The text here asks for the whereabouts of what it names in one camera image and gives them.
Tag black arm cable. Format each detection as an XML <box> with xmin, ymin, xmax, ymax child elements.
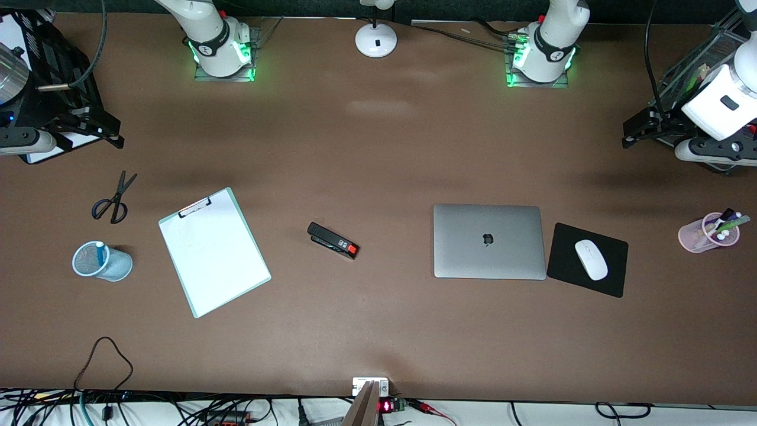
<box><xmin>645</xmin><ymin>0</ymin><xmax>676</xmax><ymax>117</ymax></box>
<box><xmin>37</xmin><ymin>0</ymin><xmax>108</xmax><ymax>91</ymax></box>

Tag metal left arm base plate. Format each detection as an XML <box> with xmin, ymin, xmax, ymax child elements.
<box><xmin>506</xmin><ymin>30</ymin><xmax>570</xmax><ymax>89</ymax></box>

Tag black stacked paper tray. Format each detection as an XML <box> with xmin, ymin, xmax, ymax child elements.
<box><xmin>0</xmin><ymin>12</ymin><xmax>123</xmax><ymax>165</ymax></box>

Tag wooden post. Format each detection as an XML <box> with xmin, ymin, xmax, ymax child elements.
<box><xmin>342</xmin><ymin>380</ymin><xmax>381</xmax><ymax>426</ymax></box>

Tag black mouse pad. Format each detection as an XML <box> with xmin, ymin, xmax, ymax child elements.
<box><xmin>546</xmin><ymin>222</ymin><xmax>629</xmax><ymax>299</ymax></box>

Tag white power box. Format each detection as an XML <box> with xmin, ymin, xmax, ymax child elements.
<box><xmin>352</xmin><ymin>377</ymin><xmax>390</xmax><ymax>397</ymax></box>

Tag grey wire mesh tray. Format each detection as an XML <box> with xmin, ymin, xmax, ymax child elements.
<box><xmin>648</xmin><ymin>12</ymin><xmax>757</xmax><ymax>176</ymax></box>

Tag white lamp base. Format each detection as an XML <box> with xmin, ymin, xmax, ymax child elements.
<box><xmin>355</xmin><ymin>0</ymin><xmax>398</xmax><ymax>59</ymax></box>

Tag red black clip leads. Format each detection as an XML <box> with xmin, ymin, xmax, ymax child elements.
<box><xmin>407</xmin><ymin>399</ymin><xmax>457</xmax><ymax>426</ymax></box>

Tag black scissors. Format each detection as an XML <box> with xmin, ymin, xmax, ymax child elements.
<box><xmin>92</xmin><ymin>171</ymin><xmax>138</xmax><ymax>224</ymax></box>

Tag mint green clipboard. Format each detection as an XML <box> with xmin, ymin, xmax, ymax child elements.
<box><xmin>158</xmin><ymin>187</ymin><xmax>272</xmax><ymax>319</ymax></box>

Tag pink translucent cup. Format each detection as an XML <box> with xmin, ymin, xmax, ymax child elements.
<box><xmin>678</xmin><ymin>212</ymin><xmax>741</xmax><ymax>254</ymax></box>

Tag black tabletop cable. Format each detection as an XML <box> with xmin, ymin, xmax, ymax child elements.
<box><xmin>408</xmin><ymin>20</ymin><xmax>521</xmax><ymax>53</ymax></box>

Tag light blue mesh cup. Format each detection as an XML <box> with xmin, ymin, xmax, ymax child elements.
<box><xmin>72</xmin><ymin>241</ymin><xmax>134</xmax><ymax>282</ymax></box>

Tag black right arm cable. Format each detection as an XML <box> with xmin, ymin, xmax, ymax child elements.
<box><xmin>37</xmin><ymin>0</ymin><xmax>108</xmax><ymax>91</ymax></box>

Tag silver grey laptop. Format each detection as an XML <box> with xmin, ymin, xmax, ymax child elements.
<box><xmin>433</xmin><ymin>204</ymin><xmax>547</xmax><ymax>280</ymax></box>

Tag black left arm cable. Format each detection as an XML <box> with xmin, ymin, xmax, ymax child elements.
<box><xmin>645</xmin><ymin>0</ymin><xmax>676</xmax><ymax>117</ymax></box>

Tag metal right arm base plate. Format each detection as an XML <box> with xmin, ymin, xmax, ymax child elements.
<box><xmin>194</xmin><ymin>24</ymin><xmax>262</xmax><ymax>82</ymax></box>

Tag white paper sheet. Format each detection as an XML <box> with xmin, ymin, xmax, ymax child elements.
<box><xmin>160</xmin><ymin>191</ymin><xmax>270</xmax><ymax>317</ymax></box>

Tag white computer mouse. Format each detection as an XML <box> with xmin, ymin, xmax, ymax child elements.
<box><xmin>574</xmin><ymin>239</ymin><xmax>609</xmax><ymax>281</ymax></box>

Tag black coiled cable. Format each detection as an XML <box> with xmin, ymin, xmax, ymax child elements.
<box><xmin>594</xmin><ymin>402</ymin><xmax>652</xmax><ymax>419</ymax></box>

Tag braided looped cable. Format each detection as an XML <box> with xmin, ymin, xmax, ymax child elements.
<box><xmin>74</xmin><ymin>337</ymin><xmax>134</xmax><ymax>394</ymax></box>

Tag black stapler with orange tip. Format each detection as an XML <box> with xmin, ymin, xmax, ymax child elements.
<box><xmin>307</xmin><ymin>222</ymin><xmax>360</xmax><ymax>260</ymax></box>

